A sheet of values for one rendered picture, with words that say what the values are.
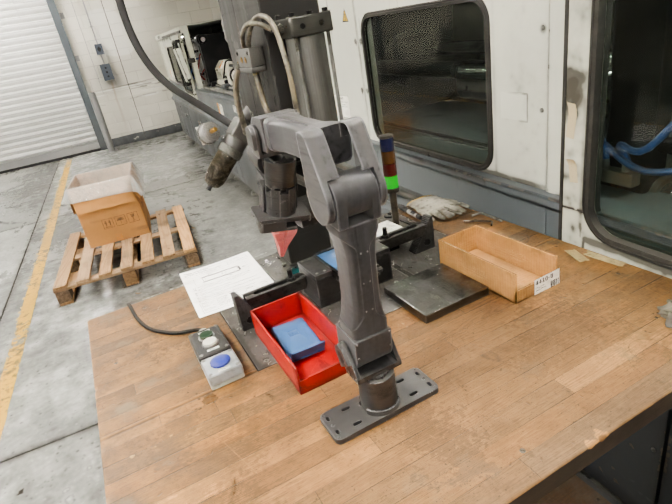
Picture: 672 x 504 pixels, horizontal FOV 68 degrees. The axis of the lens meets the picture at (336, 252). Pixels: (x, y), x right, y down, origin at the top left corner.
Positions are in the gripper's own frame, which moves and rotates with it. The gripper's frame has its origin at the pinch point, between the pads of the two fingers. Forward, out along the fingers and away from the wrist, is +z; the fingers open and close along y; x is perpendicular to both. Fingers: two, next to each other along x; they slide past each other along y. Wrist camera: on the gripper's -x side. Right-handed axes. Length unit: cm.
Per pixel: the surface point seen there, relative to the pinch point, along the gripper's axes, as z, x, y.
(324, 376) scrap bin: 14.9, 20.7, -2.1
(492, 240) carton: 7, -2, -54
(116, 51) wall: 118, -924, 41
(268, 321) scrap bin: 19.4, -3.0, 2.3
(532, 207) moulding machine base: 8, -16, -78
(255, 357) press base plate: 20.7, 5.9, 7.4
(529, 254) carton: 5, 9, -55
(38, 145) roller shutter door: 263, -884, 192
